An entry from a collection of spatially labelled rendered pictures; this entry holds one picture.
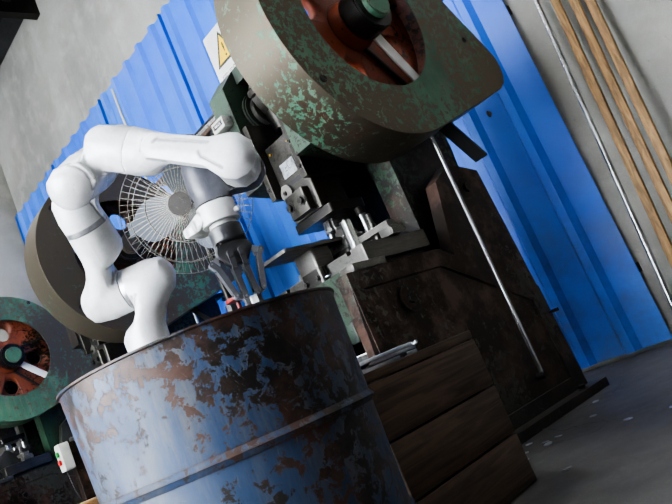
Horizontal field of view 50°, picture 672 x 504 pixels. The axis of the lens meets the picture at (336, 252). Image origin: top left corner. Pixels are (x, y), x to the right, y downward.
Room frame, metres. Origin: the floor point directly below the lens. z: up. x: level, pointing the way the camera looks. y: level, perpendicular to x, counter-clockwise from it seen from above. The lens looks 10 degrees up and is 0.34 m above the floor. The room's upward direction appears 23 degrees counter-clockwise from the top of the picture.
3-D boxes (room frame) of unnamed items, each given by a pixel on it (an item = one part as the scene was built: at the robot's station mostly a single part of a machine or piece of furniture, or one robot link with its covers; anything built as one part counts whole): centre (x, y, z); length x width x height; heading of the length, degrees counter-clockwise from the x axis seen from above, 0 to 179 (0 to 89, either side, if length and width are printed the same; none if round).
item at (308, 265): (2.22, 0.10, 0.72); 0.25 x 0.14 x 0.14; 135
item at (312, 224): (2.35, -0.03, 0.86); 0.20 x 0.16 x 0.05; 45
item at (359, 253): (2.34, -0.02, 0.68); 0.45 x 0.30 x 0.06; 45
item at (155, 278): (1.81, 0.49, 0.71); 0.18 x 0.11 x 0.25; 84
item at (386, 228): (2.23, -0.14, 0.76); 0.17 x 0.06 x 0.10; 45
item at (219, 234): (1.54, 0.21, 0.72); 0.08 x 0.07 x 0.09; 110
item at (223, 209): (1.55, 0.23, 0.79); 0.13 x 0.12 x 0.05; 20
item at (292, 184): (2.31, 0.00, 1.04); 0.17 x 0.15 x 0.30; 135
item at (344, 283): (2.26, -0.31, 0.45); 0.92 x 0.12 x 0.90; 135
